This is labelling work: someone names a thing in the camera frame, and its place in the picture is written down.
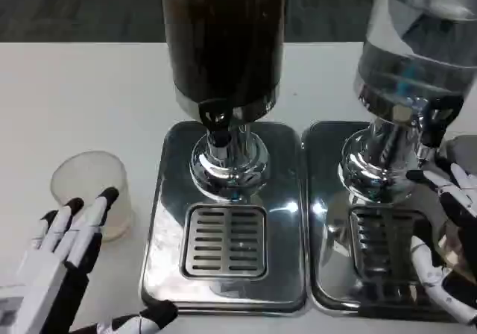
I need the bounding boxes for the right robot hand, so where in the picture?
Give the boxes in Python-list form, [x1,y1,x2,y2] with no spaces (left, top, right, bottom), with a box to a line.
[405,162,477,327]

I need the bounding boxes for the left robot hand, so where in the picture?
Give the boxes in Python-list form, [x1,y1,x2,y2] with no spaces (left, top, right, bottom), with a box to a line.
[0,186,179,334]

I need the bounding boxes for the clear ribbed glass cup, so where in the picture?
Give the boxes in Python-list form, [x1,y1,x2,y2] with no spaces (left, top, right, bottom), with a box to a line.
[51,150,132,242]

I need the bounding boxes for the black tap of dark dispenser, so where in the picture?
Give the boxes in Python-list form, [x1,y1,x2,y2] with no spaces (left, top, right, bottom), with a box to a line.
[197,98,235,160]

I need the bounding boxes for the partly seen grey tray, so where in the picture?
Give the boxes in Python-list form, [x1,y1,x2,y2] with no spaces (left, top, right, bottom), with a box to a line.
[435,135,477,163]

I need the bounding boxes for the slotted steel tray grid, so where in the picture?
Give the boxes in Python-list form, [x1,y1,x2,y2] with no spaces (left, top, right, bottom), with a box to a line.
[348,205,429,275]
[179,203,269,280]

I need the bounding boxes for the black tap of water dispenser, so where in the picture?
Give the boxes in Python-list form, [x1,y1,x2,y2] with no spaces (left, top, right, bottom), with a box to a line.
[417,94,465,163]

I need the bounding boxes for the steel drip tray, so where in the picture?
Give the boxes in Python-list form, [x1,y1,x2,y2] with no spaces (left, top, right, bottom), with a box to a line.
[301,120,463,322]
[139,120,309,317]

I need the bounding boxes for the dark drink dispenser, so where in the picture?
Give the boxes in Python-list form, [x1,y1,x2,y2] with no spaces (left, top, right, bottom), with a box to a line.
[159,0,290,203]

